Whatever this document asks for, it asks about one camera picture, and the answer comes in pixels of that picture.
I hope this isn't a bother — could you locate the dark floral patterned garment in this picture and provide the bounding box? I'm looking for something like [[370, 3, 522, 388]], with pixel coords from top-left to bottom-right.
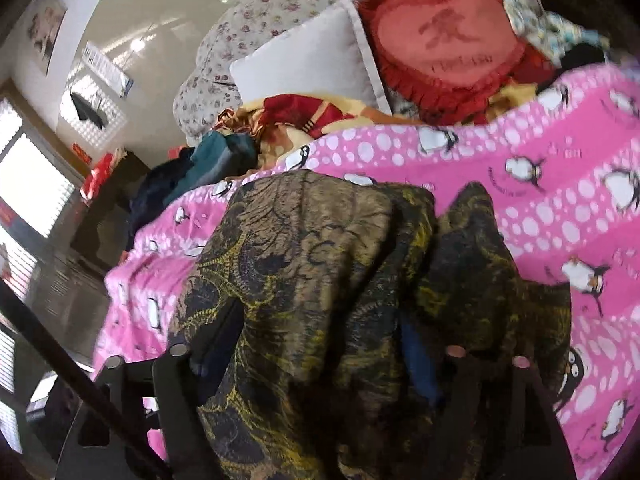
[[171, 170, 572, 479]]

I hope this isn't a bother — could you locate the dark navy clothes pile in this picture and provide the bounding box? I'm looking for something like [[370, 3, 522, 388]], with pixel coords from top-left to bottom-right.
[[125, 148, 195, 252]]

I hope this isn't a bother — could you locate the black rod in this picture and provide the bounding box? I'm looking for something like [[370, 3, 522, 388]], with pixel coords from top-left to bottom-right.
[[1, 282, 172, 479]]

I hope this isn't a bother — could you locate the dark wooden side table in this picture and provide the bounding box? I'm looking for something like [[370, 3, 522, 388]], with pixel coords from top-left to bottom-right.
[[70, 152, 149, 275]]

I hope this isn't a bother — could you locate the teal folded garment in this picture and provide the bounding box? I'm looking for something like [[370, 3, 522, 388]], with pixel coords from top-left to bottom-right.
[[164, 131, 258, 206]]

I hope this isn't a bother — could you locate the red bag on table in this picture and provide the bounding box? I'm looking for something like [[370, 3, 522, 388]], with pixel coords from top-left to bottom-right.
[[80, 148, 127, 205]]

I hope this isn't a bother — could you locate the pink penguin blanket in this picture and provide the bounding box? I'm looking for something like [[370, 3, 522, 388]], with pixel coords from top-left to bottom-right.
[[93, 64, 639, 479]]

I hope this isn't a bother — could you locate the red yellow patterned blanket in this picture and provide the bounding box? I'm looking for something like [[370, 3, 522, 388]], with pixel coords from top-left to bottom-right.
[[214, 94, 422, 169]]

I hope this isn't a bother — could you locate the dark hanging cloth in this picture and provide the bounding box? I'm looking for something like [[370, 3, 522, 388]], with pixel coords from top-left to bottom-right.
[[70, 92, 106, 130]]

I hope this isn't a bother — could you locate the white square pillow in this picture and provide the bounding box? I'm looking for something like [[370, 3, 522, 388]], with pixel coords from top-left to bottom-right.
[[229, 0, 392, 114]]

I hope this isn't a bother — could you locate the red heart-shaped cushion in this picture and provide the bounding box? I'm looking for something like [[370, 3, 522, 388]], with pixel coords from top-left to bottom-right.
[[358, 0, 555, 126]]

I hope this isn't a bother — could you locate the light blue floral cloth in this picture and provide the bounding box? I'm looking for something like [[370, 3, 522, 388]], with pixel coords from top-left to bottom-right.
[[502, 0, 611, 67]]

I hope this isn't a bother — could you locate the wall calendar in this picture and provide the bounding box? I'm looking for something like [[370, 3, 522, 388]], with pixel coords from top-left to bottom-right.
[[81, 41, 134, 100]]

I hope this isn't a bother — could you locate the wall poster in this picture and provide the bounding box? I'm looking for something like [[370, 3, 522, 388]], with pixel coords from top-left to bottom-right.
[[26, 0, 67, 76]]

